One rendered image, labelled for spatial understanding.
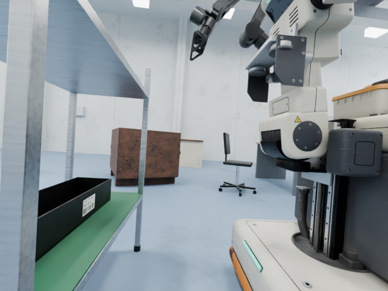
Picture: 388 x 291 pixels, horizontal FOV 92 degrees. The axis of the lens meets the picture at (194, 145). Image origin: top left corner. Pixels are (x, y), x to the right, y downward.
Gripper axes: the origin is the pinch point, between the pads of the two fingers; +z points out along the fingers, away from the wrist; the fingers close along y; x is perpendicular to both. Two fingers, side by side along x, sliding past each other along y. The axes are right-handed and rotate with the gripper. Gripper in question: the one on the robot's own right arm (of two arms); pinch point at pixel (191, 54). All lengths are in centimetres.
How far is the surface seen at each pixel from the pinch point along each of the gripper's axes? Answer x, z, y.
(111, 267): 18, 115, -7
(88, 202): -3, 79, 16
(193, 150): 61, 37, -406
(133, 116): -184, 36, -645
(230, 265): 75, 87, -9
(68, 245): 3, 84, 35
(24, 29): -9, 39, 66
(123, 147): -45, 83, -163
